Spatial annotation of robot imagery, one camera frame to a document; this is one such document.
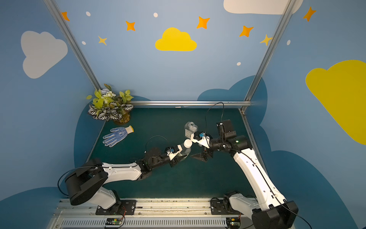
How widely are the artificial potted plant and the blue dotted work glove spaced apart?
15 cm

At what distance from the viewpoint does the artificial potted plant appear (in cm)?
90

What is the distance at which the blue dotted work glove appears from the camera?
101 centimetres
